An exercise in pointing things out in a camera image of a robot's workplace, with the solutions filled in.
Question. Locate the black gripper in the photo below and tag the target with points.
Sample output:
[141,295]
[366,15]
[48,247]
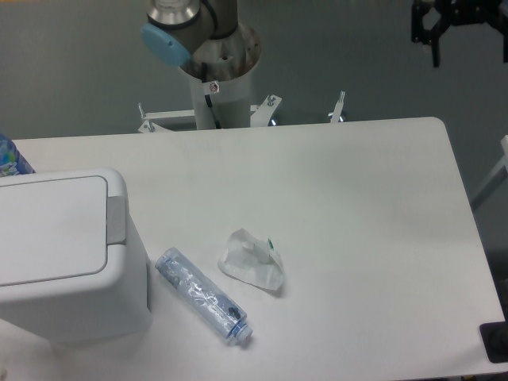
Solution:
[457,13]

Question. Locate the white trash can lid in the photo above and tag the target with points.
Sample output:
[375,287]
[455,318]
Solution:
[52,229]

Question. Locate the white plastic trash can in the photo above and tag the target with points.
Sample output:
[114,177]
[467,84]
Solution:
[111,302]

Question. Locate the black clamp on table edge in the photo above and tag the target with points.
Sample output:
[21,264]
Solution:
[494,335]

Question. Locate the empty clear plastic bottle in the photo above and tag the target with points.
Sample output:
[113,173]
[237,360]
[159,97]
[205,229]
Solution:
[205,297]

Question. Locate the blue labelled water bottle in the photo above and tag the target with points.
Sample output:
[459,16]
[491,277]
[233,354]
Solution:
[12,161]

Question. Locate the white frame at right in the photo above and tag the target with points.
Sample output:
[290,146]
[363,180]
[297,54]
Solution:
[492,181]

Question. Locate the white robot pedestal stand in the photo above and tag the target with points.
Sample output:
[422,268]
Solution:
[216,104]

